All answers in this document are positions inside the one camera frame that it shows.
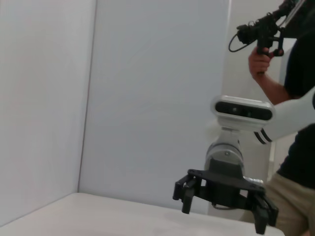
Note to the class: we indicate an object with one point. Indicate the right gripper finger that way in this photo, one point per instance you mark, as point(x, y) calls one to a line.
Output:
point(187, 196)
point(261, 216)

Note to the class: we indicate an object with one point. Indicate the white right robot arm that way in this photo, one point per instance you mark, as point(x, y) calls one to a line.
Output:
point(290, 115)

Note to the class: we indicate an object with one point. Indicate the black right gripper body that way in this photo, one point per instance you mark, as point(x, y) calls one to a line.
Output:
point(224, 182)

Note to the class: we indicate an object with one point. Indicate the person's khaki shorts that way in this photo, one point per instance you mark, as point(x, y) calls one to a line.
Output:
point(290, 204)

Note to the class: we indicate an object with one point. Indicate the person's bare forearm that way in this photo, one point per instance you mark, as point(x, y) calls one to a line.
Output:
point(273, 88)

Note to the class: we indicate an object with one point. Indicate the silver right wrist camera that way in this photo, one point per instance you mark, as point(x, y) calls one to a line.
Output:
point(241, 111)

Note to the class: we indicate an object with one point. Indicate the black handheld camera rig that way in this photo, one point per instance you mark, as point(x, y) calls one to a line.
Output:
point(263, 27)

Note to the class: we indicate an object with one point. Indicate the person's bare hand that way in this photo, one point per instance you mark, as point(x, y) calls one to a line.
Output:
point(256, 61)

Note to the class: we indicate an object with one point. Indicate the right gripper silver connector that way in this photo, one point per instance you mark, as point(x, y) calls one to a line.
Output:
point(254, 182)

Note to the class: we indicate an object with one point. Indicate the person in black shirt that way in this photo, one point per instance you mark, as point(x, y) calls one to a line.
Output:
point(302, 61)

